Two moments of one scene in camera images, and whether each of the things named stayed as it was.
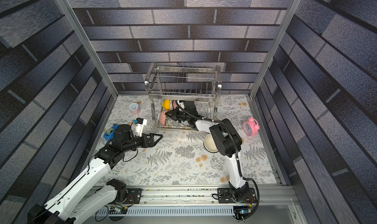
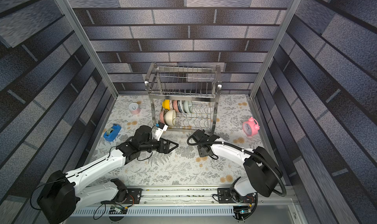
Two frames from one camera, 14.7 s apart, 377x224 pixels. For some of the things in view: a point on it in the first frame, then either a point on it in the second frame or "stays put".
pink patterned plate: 163,117 stays put
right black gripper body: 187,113 → 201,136
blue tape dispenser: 108,134 stays put
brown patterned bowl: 174,103 stays put
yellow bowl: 166,104 stays put
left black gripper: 152,143 → 167,150
